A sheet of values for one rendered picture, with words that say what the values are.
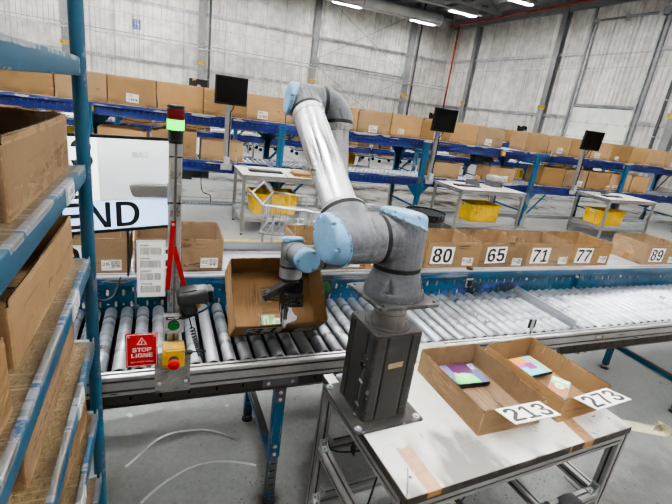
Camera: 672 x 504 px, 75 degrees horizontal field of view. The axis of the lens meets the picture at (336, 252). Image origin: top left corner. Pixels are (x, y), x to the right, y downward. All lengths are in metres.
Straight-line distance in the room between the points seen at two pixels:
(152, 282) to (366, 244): 0.73
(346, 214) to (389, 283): 0.26
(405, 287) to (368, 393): 0.37
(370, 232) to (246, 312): 0.89
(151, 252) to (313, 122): 0.67
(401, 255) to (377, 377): 0.40
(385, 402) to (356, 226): 0.62
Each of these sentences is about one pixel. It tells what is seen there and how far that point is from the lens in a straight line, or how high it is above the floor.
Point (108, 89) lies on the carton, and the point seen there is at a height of 1.54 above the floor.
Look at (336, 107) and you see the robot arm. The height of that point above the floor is 1.72.
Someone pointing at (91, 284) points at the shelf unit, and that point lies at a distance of 1.11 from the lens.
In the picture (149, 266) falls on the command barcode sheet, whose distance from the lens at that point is 1.53.
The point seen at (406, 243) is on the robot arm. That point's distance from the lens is 1.28.
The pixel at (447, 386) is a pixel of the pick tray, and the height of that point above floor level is 0.81.
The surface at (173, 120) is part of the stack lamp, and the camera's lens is 1.42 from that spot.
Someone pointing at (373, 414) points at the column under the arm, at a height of 0.78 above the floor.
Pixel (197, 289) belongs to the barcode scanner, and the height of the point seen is 1.09.
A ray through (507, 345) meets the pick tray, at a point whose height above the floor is 0.83.
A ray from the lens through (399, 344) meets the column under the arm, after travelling 1.41.
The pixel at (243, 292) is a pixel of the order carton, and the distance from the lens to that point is 1.97.
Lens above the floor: 1.72
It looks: 18 degrees down
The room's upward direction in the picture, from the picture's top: 8 degrees clockwise
